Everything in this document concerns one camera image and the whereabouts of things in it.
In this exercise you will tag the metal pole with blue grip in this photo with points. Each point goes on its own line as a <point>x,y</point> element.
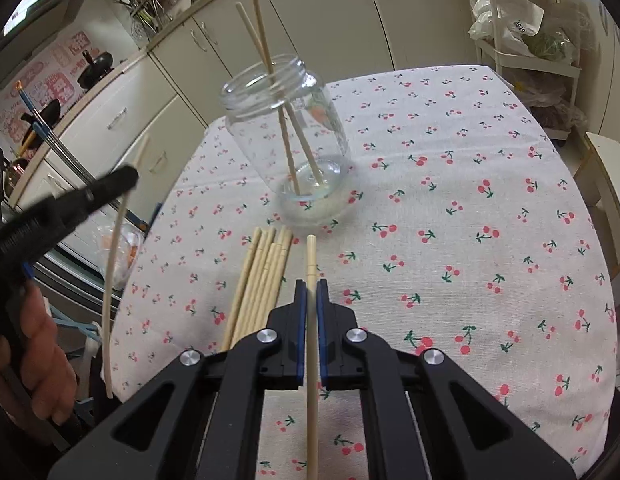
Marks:
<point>55,140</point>

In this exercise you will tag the bunch of bamboo chopsticks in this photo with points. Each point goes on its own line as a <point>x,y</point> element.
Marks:
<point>255,285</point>

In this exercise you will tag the white stool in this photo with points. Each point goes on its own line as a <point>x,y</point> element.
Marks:
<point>607,185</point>

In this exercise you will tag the bamboo chopstick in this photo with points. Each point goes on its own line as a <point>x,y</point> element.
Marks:
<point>258,20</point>
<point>106,310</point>
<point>247,25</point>
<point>311,260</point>

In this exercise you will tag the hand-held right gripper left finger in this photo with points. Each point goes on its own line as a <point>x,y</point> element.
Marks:
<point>301,332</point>

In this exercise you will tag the black wok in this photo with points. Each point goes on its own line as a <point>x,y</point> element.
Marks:
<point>96,67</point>

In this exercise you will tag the utensil holder with utensils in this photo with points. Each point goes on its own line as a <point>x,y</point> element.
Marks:
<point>142,10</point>

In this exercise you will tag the cherry print tablecloth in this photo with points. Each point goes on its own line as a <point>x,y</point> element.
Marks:
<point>440,285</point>

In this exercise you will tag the clear plastic bag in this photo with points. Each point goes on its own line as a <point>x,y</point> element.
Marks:
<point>122,250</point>

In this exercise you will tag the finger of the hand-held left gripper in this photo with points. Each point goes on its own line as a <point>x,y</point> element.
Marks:
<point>105,187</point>

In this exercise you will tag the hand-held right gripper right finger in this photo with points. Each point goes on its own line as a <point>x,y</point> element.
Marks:
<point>322,332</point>

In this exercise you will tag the range hood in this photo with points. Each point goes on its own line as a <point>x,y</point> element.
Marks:
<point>35,5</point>

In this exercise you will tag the black frying pan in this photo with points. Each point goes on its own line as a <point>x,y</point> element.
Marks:
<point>42,117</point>

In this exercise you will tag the person's left hand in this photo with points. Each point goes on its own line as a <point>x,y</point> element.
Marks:
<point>42,350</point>

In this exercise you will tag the pink patterned wall stickers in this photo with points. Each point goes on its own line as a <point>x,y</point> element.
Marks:
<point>45,77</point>

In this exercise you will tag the clear bag of greens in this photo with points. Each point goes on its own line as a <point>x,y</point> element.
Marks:
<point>552,45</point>

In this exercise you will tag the white plastic bag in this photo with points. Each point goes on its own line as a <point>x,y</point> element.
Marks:
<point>515,15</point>

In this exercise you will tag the clear glass jar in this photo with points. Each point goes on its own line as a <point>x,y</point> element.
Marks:
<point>332,125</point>

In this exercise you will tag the cream tall cabinet doors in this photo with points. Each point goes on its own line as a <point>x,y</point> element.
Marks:
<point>330,5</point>

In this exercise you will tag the cream kitchen base cabinet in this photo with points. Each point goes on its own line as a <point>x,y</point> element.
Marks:
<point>120,110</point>

